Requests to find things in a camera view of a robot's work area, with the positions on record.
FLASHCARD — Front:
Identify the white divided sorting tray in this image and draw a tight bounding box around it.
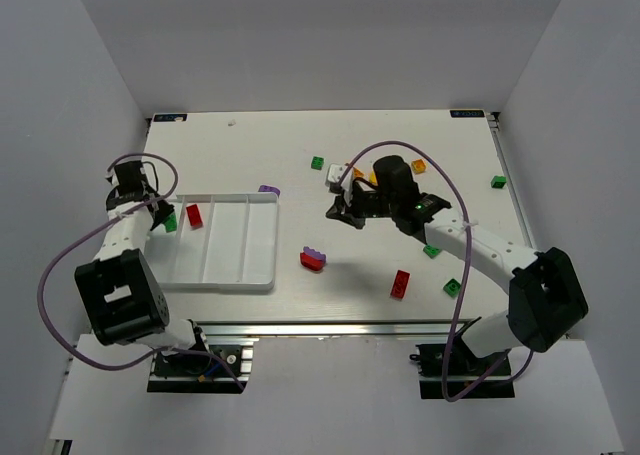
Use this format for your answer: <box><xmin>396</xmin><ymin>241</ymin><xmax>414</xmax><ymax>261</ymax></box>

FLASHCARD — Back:
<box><xmin>144</xmin><ymin>192</ymin><xmax>279</xmax><ymax>293</ymax></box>

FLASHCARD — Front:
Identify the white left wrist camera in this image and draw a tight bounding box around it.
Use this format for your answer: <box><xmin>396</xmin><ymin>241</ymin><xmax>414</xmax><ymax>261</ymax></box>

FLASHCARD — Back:
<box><xmin>106</xmin><ymin>160</ymin><xmax>151</xmax><ymax>194</ymax></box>

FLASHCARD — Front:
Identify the green 2x2 lego brick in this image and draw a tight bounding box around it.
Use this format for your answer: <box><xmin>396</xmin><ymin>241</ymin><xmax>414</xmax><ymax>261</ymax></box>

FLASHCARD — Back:
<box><xmin>423</xmin><ymin>245</ymin><xmax>441</xmax><ymax>259</ymax></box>

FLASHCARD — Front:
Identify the small green lego brick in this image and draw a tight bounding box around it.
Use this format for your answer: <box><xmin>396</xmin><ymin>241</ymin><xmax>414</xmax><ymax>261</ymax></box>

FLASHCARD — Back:
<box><xmin>310</xmin><ymin>156</ymin><xmax>325</xmax><ymax>170</ymax></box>

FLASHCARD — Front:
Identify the purple lego brick behind tray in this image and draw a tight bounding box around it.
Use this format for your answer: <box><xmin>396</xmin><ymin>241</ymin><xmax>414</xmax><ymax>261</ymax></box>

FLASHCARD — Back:
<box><xmin>258</xmin><ymin>185</ymin><xmax>281</xmax><ymax>197</ymax></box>

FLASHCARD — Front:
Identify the purple lego on red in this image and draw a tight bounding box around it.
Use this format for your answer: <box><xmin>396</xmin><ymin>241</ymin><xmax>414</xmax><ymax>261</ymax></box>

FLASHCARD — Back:
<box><xmin>303</xmin><ymin>246</ymin><xmax>326</xmax><ymax>262</ymax></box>

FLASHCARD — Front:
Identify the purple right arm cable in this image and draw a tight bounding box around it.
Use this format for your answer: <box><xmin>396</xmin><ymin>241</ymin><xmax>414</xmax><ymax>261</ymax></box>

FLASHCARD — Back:
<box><xmin>339</xmin><ymin>141</ymin><xmax>535</xmax><ymax>403</ymax></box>

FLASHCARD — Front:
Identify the blue left table label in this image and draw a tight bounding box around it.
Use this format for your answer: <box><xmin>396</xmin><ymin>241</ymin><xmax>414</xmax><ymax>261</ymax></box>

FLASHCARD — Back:
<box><xmin>152</xmin><ymin>113</ymin><xmax>187</xmax><ymax>123</ymax></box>

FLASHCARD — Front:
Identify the green 2x3 lego brick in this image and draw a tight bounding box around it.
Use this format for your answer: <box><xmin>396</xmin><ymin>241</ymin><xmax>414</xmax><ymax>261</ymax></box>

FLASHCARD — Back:
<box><xmin>163</xmin><ymin>213</ymin><xmax>178</xmax><ymax>233</ymax></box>

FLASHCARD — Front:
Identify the red curved lego brick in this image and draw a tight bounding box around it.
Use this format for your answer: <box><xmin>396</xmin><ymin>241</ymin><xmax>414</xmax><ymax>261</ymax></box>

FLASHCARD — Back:
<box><xmin>299</xmin><ymin>252</ymin><xmax>325</xmax><ymax>272</ymax></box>

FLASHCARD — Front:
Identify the red sloped lego brick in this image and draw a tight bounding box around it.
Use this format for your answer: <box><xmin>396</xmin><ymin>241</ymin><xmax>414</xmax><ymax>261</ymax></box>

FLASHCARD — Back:
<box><xmin>186</xmin><ymin>204</ymin><xmax>203</xmax><ymax>229</ymax></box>

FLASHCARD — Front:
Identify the small orange lego brick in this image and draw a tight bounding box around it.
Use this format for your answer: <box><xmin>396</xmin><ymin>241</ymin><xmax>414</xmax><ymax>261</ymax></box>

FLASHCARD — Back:
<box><xmin>410</xmin><ymin>159</ymin><xmax>427</xmax><ymax>175</ymax></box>

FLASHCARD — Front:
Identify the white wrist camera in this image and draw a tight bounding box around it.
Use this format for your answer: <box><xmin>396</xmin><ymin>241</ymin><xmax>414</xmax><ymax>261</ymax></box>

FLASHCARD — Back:
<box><xmin>325</xmin><ymin>164</ymin><xmax>353</xmax><ymax>194</ymax></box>
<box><xmin>106</xmin><ymin>160</ymin><xmax>151</xmax><ymax>194</ymax></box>

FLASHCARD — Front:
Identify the green round stud lego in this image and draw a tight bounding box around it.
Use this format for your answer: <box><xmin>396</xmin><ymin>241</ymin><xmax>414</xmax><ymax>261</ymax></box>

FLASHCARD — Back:
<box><xmin>443</xmin><ymin>278</ymin><xmax>461</xmax><ymax>299</ymax></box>

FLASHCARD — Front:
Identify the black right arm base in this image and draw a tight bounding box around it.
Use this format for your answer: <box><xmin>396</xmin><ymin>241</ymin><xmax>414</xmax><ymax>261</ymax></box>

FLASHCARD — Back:
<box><xmin>409</xmin><ymin>344</ymin><xmax>515</xmax><ymax>400</ymax></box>

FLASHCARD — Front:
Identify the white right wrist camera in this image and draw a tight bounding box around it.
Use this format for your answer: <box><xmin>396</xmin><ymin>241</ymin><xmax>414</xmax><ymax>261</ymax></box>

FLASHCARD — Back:
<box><xmin>325</xmin><ymin>164</ymin><xmax>353</xmax><ymax>194</ymax></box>

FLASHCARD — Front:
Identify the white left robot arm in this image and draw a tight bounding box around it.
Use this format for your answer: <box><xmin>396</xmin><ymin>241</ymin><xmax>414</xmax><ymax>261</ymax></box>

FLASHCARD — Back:
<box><xmin>74</xmin><ymin>185</ymin><xmax>208</xmax><ymax>352</ymax></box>

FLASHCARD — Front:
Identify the blue table label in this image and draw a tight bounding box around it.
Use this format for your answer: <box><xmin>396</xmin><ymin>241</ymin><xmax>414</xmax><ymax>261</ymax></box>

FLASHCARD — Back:
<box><xmin>152</xmin><ymin>113</ymin><xmax>187</xmax><ymax>123</ymax></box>
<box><xmin>449</xmin><ymin>109</ymin><xmax>485</xmax><ymax>118</ymax></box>

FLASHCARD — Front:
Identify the red 2x4 lego brick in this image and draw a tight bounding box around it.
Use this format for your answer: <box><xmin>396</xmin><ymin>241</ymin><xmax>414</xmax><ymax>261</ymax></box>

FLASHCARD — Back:
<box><xmin>390</xmin><ymin>270</ymin><xmax>410</xmax><ymax>300</ymax></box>

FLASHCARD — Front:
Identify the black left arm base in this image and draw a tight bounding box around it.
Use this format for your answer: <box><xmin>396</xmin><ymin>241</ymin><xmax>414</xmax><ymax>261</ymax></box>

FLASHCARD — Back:
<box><xmin>147</xmin><ymin>344</ymin><xmax>253</xmax><ymax>394</ymax></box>

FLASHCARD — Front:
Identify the green lego at right edge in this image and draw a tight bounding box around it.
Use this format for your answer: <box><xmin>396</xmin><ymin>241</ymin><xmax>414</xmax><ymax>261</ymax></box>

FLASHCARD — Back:
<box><xmin>490</xmin><ymin>175</ymin><xmax>507</xmax><ymax>189</ymax></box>

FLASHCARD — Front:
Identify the blue right table label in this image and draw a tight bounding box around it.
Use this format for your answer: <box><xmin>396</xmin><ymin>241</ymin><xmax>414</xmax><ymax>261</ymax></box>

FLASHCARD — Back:
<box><xmin>449</xmin><ymin>109</ymin><xmax>485</xmax><ymax>118</ymax></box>

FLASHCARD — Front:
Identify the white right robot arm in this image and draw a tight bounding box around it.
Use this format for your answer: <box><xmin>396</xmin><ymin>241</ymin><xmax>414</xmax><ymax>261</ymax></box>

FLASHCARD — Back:
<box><xmin>326</xmin><ymin>155</ymin><xmax>588</xmax><ymax>359</ymax></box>

